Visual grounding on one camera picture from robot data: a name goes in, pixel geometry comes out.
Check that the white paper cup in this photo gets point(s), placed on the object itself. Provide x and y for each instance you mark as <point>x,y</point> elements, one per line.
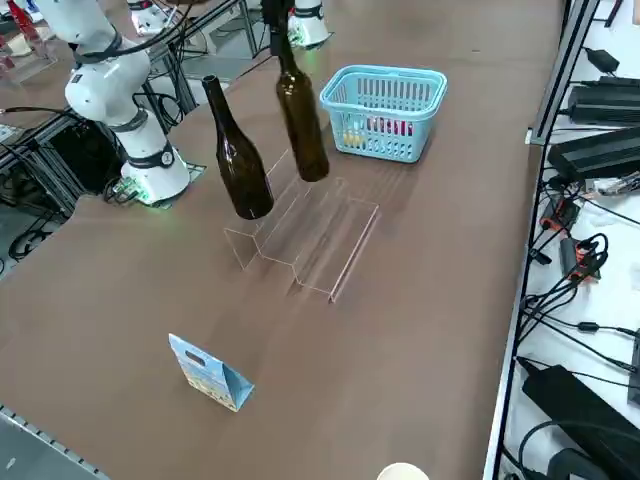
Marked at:
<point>402,472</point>

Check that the large black power adapter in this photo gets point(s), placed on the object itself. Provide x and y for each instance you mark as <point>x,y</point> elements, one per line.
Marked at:
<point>605,105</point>
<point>595,150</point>
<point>575,410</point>

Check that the small black power adapter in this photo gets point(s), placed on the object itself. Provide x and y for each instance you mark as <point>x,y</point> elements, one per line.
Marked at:
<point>602,60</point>

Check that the red cola bottle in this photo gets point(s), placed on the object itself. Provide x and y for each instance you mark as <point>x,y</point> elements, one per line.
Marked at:
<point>395,127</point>

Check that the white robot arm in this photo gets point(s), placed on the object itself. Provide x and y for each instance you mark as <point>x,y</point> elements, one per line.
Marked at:
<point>310,20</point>
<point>100,95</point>

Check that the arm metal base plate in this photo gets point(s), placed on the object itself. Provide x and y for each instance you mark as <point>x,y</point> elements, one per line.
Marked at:
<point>196,169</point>

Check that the brown sloped-shoulder wine bottle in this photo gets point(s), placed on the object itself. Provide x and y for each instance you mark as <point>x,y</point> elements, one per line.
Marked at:
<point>245,170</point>

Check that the brown straight-shouldered wine bottle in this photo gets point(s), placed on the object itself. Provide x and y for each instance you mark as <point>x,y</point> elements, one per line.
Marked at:
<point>302,130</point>

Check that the aluminium frame rail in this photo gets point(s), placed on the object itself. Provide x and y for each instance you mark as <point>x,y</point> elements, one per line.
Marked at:
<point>560,75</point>
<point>30,425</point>

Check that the black and orange device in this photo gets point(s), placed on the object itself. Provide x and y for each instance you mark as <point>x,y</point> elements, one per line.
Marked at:
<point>562,215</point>
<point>582,260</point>

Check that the yellow lemon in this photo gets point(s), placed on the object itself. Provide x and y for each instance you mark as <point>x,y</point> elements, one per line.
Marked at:
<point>352,137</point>

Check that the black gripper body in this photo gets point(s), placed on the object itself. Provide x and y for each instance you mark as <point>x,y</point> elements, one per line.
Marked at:
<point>277,10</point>

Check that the clear acrylic stepped shelf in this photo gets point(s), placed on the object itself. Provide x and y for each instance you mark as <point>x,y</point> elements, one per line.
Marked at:
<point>320,240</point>

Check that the light blue plastic basket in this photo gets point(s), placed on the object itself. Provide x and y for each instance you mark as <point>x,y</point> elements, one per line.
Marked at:
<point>380,155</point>

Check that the blue printed paper bag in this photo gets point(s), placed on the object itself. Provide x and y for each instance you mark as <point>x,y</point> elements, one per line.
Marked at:
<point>200,370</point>

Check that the clear acrylic background stand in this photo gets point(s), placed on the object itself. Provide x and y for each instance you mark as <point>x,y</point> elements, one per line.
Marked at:
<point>30,60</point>

